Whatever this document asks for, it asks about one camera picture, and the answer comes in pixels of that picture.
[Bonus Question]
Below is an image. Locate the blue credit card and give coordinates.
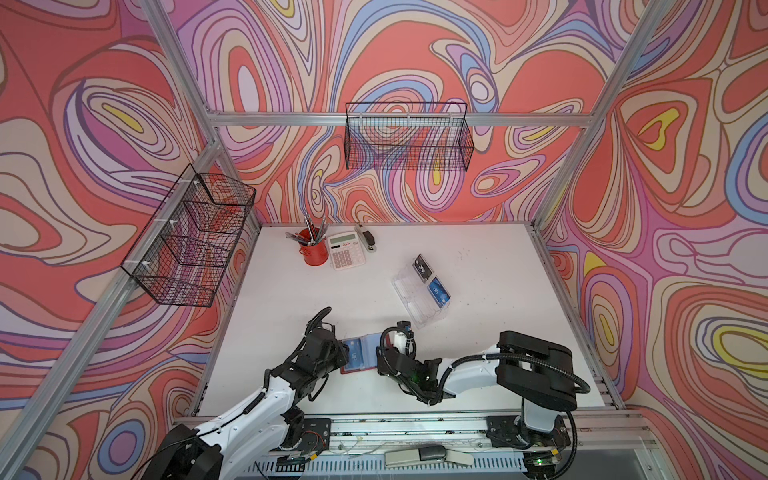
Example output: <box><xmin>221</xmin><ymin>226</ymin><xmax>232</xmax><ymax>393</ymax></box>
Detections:
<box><xmin>428</xmin><ymin>277</ymin><xmax>451</xmax><ymax>309</ymax></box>
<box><xmin>342</xmin><ymin>337</ymin><xmax>366</xmax><ymax>373</ymax></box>

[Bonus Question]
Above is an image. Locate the red leather card holder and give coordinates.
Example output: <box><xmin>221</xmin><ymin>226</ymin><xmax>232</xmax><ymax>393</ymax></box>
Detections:
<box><xmin>341</xmin><ymin>333</ymin><xmax>381</xmax><ymax>375</ymax></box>

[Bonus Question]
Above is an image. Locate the clear acrylic card stand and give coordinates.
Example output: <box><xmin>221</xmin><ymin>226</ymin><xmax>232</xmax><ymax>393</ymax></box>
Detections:
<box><xmin>392</xmin><ymin>255</ymin><xmax>451</xmax><ymax>328</ymax></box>

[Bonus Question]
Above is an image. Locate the black VIP credit card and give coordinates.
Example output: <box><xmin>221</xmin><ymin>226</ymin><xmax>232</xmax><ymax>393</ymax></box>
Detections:
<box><xmin>413</xmin><ymin>254</ymin><xmax>434</xmax><ymax>283</ymax></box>

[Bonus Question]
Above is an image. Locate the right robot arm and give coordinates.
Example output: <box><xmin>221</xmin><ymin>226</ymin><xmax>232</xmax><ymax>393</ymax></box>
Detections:
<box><xmin>375</xmin><ymin>322</ymin><xmax>591</xmax><ymax>450</ymax></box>

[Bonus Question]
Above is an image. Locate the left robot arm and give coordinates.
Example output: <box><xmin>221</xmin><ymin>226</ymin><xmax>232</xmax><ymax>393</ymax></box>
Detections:
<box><xmin>133</xmin><ymin>321</ymin><xmax>348</xmax><ymax>479</ymax></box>

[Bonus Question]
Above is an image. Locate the grey foot pedal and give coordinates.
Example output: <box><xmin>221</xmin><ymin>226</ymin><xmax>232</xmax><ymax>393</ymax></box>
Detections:
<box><xmin>384</xmin><ymin>445</ymin><xmax>474</xmax><ymax>468</ymax></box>

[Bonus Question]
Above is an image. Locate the red metal pen bucket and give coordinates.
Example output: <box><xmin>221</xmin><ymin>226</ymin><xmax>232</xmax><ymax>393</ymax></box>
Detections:
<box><xmin>298</xmin><ymin>228</ymin><xmax>329</xmax><ymax>267</ymax></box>

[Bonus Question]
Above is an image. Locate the pink desk calculator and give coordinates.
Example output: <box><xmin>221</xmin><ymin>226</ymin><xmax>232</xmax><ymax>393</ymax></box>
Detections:
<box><xmin>326</xmin><ymin>231</ymin><xmax>366</xmax><ymax>271</ymax></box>

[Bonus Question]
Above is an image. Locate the pens and pencils bunch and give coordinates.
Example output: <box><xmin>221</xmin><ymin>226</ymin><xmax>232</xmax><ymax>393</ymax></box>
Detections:
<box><xmin>285</xmin><ymin>215</ymin><xmax>328</xmax><ymax>247</ymax></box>

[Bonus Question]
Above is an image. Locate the grey black stapler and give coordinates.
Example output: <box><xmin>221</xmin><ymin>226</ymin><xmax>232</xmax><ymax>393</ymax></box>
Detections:
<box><xmin>355</xmin><ymin>223</ymin><xmax>376</xmax><ymax>253</ymax></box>

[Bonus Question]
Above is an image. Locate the black wire basket left wall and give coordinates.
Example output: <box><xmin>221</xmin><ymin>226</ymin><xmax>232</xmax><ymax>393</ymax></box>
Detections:
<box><xmin>120</xmin><ymin>165</ymin><xmax>255</xmax><ymax>307</ymax></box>

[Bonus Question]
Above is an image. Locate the black wire basket wall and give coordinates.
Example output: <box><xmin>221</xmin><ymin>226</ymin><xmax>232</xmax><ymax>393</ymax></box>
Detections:
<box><xmin>344</xmin><ymin>100</ymin><xmax>475</xmax><ymax>172</ymax></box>
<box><xmin>120</xmin><ymin>165</ymin><xmax>255</xmax><ymax>307</ymax></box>

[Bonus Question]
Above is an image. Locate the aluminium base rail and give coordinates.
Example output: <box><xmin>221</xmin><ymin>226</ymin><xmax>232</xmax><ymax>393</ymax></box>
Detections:
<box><xmin>302</xmin><ymin>409</ymin><xmax>656</xmax><ymax>456</ymax></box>

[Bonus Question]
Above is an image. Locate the black wire basket back wall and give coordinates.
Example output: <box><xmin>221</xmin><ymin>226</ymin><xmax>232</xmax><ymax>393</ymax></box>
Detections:
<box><xmin>344</xmin><ymin>100</ymin><xmax>475</xmax><ymax>172</ymax></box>

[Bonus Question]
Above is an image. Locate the aluminium frame post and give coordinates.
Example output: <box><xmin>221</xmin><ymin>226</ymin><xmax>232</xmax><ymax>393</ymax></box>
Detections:
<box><xmin>140</xmin><ymin>0</ymin><xmax>265</xmax><ymax>232</ymax></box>

